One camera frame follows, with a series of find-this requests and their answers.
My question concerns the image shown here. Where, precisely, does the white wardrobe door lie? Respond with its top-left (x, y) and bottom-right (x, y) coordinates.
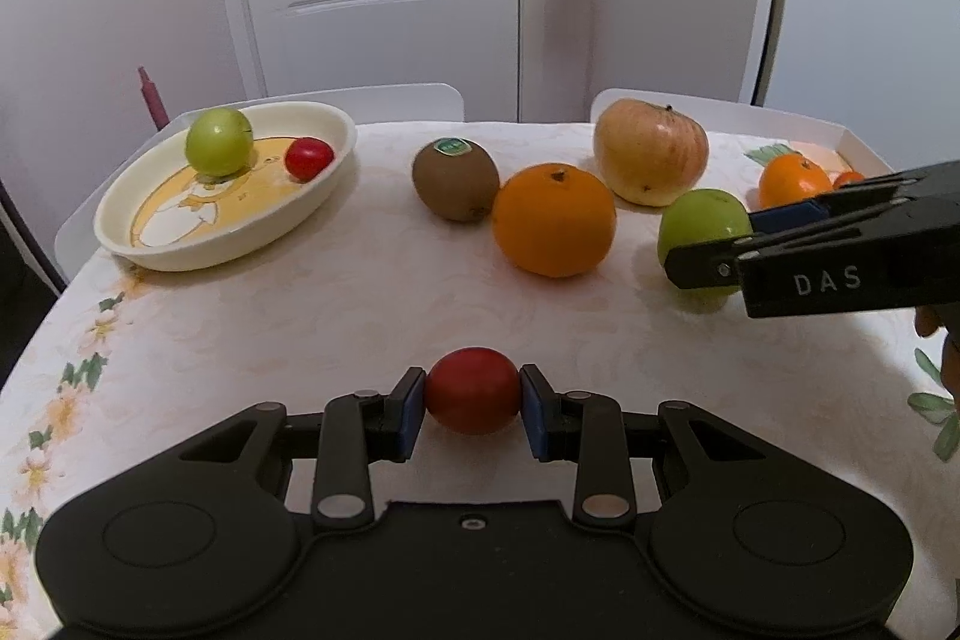
top-left (761, 0), bottom-right (958, 169)

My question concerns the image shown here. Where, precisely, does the small orange tangerine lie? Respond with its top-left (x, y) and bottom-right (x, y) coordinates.
top-left (833, 170), bottom-right (864, 190)

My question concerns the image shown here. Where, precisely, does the floral tablecloth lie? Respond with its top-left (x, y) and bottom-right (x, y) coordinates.
top-left (2, 124), bottom-right (958, 638)

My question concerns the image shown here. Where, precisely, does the large orange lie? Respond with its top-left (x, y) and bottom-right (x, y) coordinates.
top-left (491, 163), bottom-right (617, 280)

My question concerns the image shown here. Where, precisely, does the pink dustpan handle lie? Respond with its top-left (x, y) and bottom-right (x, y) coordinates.
top-left (137, 67), bottom-right (169, 131)

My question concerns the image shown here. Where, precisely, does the small red tomato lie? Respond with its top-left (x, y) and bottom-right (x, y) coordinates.
top-left (283, 136), bottom-right (335, 182)

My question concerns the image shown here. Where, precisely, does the cream oval dish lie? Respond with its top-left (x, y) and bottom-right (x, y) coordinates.
top-left (128, 136), bottom-right (333, 248)

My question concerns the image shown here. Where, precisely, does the person's right hand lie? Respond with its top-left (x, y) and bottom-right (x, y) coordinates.
top-left (913, 304), bottom-right (960, 416)

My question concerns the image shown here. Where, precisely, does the brown kiwi with sticker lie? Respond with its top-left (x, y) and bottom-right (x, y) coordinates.
top-left (412, 136), bottom-right (501, 224)

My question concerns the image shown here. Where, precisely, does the small green apple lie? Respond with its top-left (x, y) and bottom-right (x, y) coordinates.
top-left (184, 107), bottom-right (254, 179)

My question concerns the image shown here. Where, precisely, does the large red-yellow apple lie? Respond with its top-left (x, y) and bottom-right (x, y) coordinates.
top-left (592, 97), bottom-right (709, 208)

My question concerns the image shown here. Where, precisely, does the medium orange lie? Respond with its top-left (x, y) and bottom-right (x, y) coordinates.
top-left (758, 152), bottom-right (833, 209)

